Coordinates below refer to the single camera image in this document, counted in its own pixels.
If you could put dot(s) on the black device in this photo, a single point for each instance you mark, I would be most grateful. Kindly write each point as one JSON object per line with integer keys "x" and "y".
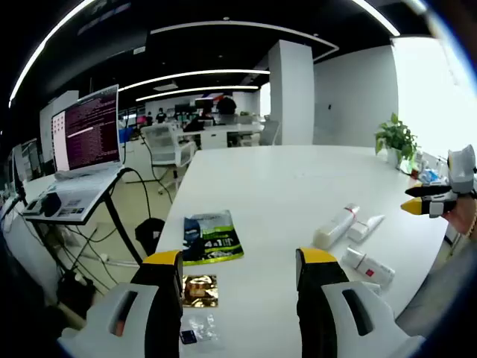
{"x": 51, "y": 204}

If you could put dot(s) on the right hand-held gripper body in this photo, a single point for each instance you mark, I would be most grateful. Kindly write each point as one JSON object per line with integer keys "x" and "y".
{"x": 464, "y": 169}

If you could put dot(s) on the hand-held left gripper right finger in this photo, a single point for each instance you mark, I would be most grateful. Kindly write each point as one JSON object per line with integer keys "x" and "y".
{"x": 328, "y": 317}

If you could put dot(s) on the green potted plant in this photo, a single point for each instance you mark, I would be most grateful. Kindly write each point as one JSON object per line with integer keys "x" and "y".
{"x": 397, "y": 138}

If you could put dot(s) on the person's right hand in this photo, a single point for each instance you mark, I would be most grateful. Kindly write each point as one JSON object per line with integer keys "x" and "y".
{"x": 464, "y": 216}

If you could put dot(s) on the black green foil sachet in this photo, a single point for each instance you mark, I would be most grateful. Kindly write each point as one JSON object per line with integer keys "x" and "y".
{"x": 212, "y": 238}

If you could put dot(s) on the small dark blue packet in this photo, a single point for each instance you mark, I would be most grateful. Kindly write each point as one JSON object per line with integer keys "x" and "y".
{"x": 187, "y": 336}

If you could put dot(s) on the white skincare bottle red collar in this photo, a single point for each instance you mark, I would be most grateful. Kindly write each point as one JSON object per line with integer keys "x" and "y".
{"x": 333, "y": 229}

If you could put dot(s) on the dark computer monitor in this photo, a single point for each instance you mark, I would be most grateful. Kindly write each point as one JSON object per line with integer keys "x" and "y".
{"x": 28, "y": 160}

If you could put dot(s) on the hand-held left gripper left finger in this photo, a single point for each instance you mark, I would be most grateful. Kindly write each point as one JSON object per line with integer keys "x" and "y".
{"x": 112, "y": 320}

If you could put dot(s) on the gold foil sachet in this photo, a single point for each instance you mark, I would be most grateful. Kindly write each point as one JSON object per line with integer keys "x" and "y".
{"x": 199, "y": 291}

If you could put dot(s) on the clear plastic packet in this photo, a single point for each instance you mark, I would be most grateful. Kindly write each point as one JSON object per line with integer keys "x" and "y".
{"x": 205, "y": 328}

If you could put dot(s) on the white office chair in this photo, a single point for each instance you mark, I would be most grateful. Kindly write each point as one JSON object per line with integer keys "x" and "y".
{"x": 164, "y": 143}

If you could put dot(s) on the white skincare tube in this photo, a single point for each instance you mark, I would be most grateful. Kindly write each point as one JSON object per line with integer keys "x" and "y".
{"x": 361, "y": 229}

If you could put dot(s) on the black bag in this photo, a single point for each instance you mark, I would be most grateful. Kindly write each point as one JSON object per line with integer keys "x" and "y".
{"x": 149, "y": 235}

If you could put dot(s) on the white office desk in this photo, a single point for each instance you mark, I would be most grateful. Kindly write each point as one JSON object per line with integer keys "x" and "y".
{"x": 223, "y": 134}

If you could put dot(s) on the blue label bottle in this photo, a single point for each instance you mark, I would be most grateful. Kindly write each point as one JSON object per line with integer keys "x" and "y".
{"x": 432, "y": 176}

